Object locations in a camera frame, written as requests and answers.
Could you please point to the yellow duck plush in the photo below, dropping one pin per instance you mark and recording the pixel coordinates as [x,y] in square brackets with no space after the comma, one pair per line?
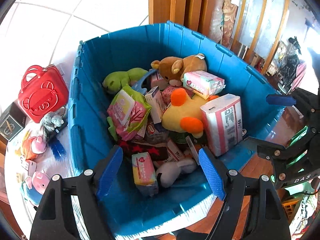
[180,115]

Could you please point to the white pink striped tissue pack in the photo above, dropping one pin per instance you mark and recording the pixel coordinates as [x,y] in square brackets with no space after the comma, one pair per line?
[222,122]

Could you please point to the green pink wet wipes pack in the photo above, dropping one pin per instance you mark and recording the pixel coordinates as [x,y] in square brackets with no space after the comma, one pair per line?
[127,110]

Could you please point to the brown teddy bear plush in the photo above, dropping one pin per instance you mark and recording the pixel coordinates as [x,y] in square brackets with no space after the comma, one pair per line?
[175,66]

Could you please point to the pastel sanitary pad pack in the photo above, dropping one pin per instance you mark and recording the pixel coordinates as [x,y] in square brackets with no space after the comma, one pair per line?
[143,172]
[202,82]

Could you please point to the rolled floral quilts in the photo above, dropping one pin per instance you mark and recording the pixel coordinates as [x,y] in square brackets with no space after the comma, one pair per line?
[225,12]

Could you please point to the pink pig plush blue body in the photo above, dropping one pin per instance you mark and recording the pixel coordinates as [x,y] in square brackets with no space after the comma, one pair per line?
[38,178]

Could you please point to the blue plastic crate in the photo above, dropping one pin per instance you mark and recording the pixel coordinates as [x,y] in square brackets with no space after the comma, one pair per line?
[125,47]

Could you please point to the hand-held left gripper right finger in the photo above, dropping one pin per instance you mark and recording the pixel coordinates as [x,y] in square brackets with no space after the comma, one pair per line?
[212,172]

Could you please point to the grey elephant plush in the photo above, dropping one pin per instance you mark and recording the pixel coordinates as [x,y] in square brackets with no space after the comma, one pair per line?
[51,120]

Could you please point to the red white medicine box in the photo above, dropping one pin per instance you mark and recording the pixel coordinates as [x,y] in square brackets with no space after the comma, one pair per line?
[153,130]

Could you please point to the blue bristle brush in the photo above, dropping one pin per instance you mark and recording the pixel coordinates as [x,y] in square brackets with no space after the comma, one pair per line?
[57,148]

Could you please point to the white flat card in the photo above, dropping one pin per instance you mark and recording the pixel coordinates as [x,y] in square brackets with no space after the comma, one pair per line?
[192,147]

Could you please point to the small white box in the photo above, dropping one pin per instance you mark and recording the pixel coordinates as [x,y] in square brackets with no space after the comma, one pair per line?
[28,166]

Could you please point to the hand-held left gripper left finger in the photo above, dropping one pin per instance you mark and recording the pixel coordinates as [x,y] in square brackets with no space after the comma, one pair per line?
[110,172]

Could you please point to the white pink carton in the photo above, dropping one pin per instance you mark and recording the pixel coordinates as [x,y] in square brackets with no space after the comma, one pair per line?
[175,152]

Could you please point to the pink white box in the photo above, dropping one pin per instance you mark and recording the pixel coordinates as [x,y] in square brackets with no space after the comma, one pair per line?
[157,80]

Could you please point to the red bear-embossed suitcase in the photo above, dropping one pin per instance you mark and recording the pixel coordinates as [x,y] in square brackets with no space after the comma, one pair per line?
[42,95]

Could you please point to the white plush toy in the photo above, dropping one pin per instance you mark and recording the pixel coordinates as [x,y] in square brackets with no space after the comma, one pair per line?
[175,170]

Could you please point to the pink patterned tissue pack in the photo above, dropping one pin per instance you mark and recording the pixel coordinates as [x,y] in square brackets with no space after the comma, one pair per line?
[170,95]

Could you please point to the wooden wardrobe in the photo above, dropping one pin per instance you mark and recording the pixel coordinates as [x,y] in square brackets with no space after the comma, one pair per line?
[175,2]

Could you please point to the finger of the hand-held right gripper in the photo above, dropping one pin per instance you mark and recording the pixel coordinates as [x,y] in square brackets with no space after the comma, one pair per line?
[280,100]
[277,152]

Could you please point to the black cloth red stars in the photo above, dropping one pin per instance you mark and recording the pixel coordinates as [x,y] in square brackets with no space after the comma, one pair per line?
[150,151]

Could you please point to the glass sliding door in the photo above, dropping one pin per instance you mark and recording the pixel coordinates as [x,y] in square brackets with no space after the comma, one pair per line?
[265,17]

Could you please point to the pink pig plush orange dress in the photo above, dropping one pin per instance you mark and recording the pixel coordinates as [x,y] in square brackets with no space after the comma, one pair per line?
[37,146]

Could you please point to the green frog plush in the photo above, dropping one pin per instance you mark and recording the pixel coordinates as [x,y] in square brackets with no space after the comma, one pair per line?
[120,78]

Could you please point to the white blue medicine box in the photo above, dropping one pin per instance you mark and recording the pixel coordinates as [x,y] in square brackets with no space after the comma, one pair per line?
[156,103]

